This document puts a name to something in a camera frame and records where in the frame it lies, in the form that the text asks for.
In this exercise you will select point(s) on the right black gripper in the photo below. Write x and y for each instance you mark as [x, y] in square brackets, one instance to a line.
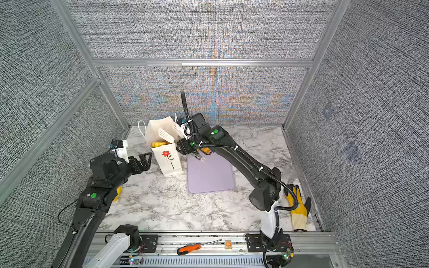
[185, 148]

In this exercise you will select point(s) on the white floral paper bag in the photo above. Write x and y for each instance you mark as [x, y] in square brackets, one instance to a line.
[167, 156]

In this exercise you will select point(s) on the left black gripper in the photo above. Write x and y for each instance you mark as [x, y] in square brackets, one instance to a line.
[145, 165]

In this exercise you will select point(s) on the yellow toy shovel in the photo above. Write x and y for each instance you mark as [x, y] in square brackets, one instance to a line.
[118, 192]

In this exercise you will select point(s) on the striped round bun top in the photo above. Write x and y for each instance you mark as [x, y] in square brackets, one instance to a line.
[158, 144]

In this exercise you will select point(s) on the small striped bun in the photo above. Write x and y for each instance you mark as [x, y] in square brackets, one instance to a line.
[206, 151]

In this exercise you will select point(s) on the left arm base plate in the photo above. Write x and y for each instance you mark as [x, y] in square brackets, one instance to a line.
[148, 243]

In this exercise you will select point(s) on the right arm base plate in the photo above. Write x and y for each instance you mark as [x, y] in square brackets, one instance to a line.
[257, 242]

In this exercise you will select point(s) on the aluminium front rail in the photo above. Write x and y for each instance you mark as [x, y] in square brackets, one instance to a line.
[112, 249]

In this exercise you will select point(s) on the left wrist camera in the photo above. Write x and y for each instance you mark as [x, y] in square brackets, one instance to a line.
[119, 148]

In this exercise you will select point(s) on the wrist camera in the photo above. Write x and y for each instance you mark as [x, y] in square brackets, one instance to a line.
[119, 148]
[185, 130]

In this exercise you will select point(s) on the white food tongs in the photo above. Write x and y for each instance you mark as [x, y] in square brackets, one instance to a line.
[169, 138]

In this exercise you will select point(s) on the yellow white object right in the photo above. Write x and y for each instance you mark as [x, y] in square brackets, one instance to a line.
[299, 216]

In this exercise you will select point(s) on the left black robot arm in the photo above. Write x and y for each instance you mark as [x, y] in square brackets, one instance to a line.
[109, 173]

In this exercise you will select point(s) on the orange handled screwdriver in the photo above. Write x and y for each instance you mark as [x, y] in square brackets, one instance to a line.
[190, 248]

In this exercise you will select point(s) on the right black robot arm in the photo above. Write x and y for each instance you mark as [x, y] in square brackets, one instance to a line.
[270, 194]

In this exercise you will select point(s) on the lilac plastic tray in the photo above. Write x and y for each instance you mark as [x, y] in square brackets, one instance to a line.
[212, 173]

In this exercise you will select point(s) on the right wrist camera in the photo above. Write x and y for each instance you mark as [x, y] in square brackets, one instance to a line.
[185, 130]

